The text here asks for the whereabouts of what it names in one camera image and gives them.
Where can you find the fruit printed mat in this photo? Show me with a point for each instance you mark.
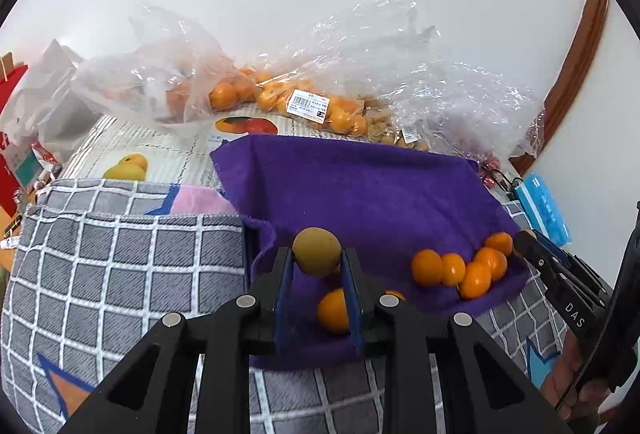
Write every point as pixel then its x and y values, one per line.
pixel 165 149

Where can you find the oval smooth orange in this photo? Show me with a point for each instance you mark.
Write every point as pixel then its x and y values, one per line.
pixel 332 314

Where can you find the grey checked blanket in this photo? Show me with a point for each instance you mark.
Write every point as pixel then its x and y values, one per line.
pixel 125 274

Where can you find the white plastic bag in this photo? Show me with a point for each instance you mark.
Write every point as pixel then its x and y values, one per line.
pixel 50 104

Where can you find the black eyeglasses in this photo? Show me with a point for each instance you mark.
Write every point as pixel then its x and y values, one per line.
pixel 500 179

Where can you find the purple towel lined tray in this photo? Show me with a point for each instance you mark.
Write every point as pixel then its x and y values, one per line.
pixel 360 194

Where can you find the person's right hand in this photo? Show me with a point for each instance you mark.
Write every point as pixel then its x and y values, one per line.
pixel 570 379

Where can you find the red paper bag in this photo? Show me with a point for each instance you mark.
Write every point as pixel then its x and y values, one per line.
pixel 10 114

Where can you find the large tangerine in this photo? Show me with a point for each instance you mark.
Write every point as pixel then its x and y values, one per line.
pixel 426 267
pixel 500 242
pixel 495 261

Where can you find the clear plastic bag of oranges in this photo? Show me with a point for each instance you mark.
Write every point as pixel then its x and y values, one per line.
pixel 150 74

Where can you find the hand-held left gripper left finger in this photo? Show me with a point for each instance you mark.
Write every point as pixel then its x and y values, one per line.
pixel 284 299

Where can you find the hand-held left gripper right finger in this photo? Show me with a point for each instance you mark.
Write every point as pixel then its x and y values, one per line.
pixel 352 299

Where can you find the labelled clear bag of oranges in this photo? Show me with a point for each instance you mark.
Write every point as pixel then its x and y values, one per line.
pixel 320 79

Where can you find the yellow-green round fruit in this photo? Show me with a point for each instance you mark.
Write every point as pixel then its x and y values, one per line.
pixel 316 256

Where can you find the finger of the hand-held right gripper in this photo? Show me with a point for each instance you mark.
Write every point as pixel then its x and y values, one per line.
pixel 556 248
pixel 540 264

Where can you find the small smooth orange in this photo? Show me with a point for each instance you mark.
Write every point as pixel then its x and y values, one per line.
pixel 395 295
pixel 475 281
pixel 454 270

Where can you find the blue tissue pack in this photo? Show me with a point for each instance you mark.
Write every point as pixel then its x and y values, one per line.
pixel 545 209

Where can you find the clear bag of brown longans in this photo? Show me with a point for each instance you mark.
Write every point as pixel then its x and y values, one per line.
pixel 395 129

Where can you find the brown wooden door frame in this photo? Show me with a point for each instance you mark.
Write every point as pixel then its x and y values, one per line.
pixel 575 64

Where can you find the clear bag of red fruit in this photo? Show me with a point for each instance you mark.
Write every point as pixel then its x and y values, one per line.
pixel 475 114

